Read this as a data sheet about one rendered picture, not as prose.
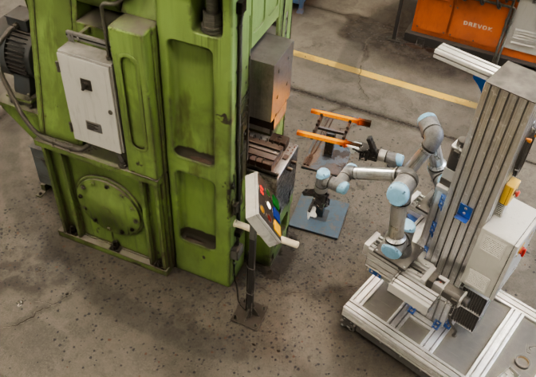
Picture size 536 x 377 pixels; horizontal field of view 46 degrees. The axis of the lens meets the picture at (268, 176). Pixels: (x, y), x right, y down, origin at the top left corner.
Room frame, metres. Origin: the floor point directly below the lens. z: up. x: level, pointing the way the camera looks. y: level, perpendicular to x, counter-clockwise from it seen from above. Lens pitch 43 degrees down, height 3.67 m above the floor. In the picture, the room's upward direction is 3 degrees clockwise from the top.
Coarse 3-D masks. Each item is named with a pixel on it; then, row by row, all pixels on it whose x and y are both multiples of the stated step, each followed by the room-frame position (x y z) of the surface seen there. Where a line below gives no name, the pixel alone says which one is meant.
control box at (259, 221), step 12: (252, 180) 2.59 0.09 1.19; (252, 192) 2.49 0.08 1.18; (264, 192) 2.55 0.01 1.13; (252, 204) 2.40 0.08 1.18; (264, 204) 2.45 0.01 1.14; (252, 216) 2.31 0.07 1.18; (264, 216) 2.35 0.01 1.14; (264, 228) 2.32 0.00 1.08; (264, 240) 2.32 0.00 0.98; (276, 240) 2.32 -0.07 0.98
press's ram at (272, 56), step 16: (256, 48) 3.06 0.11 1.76; (272, 48) 3.07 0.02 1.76; (288, 48) 3.09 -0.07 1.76; (256, 64) 2.94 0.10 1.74; (272, 64) 2.91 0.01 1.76; (288, 64) 3.11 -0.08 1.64; (256, 80) 2.93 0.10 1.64; (272, 80) 2.90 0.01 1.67; (288, 80) 3.13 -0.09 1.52; (256, 96) 2.93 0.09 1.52; (272, 96) 2.90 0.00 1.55; (288, 96) 3.15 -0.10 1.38; (256, 112) 2.93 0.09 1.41; (272, 112) 2.91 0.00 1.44
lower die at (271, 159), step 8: (264, 144) 3.13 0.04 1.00; (272, 144) 3.14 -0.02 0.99; (248, 152) 3.05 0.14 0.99; (256, 152) 3.05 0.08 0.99; (264, 152) 3.06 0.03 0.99; (272, 152) 3.05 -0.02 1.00; (280, 152) 3.09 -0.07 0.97; (248, 160) 3.00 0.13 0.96; (256, 160) 2.99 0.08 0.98; (264, 160) 2.99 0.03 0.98; (272, 160) 2.99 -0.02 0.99; (264, 168) 2.96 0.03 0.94; (272, 168) 2.96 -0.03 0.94
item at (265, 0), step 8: (256, 0) 3.01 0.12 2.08; (264, 0) 3.11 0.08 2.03; (272, 0) 3.23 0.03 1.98; (256, 8) 3.02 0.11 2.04; (264, 8) 3.11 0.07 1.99; (272, 8) 3.23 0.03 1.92; (256, 16) 3.02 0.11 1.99; (264, 16) 3.11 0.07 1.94; (272, 16) 3.22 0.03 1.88; (256, 24) 3.02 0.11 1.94; (264, 24) 3.11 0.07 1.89; (256, 32) 3.00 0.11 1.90; (264, 32) 3.11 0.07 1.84; (256, 40) 3.01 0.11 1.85
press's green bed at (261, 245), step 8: (288, 208) 3.19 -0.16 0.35; (280, 216) 3.01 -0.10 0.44; (288, 216) 3.20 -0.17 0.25; (280, 224) 3.18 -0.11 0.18; (288, 224) 3.22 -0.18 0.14; (248, 232) 2.97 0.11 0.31; (248, 240) 2.97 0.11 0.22; (248, 248) 2.96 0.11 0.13; (256, 248) 2.94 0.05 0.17; (264, 248) 2.92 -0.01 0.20; (272, 248) 2.92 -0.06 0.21; (280, 248) 3.09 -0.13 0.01; (256, 256) 2.94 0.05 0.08; (264, 256) 2.92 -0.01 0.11; (272, 256) 2.96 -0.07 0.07; (264, 264) 2.92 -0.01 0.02
